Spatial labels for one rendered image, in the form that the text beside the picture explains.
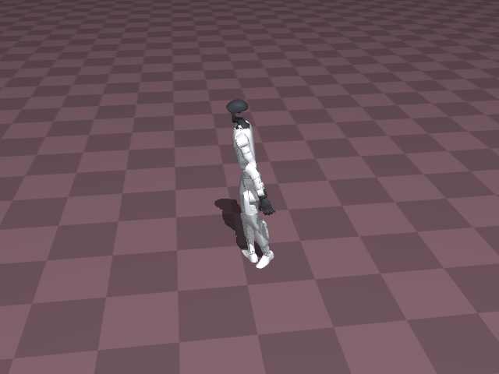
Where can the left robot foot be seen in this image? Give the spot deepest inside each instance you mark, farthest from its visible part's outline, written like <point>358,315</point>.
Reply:
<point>265,260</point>

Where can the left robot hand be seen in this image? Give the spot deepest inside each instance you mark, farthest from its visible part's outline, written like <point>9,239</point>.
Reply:
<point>265,204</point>

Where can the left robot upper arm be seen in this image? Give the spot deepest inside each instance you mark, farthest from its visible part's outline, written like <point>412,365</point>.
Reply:
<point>242,142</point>

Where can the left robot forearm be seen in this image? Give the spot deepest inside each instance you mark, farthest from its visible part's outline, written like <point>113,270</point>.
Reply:
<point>255,176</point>

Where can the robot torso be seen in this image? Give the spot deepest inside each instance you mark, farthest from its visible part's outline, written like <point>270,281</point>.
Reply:
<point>246,180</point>

